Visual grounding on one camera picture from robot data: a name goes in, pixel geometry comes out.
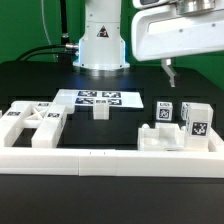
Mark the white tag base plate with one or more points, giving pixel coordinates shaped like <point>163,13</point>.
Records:
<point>76,97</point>

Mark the white tagged nut cube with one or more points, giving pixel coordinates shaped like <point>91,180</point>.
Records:
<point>164,111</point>
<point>184,110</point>

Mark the white chair back frame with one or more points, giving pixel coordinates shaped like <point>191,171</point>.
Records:
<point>48,120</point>

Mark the white U-shaped fence frame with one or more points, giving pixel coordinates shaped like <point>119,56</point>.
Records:
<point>22,158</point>

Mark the white tagged nut cube right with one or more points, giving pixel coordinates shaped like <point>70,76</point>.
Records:
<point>184,110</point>

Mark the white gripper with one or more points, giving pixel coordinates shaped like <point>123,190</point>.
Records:
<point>172,28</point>

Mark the white chair seat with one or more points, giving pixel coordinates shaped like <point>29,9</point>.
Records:
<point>171,137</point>

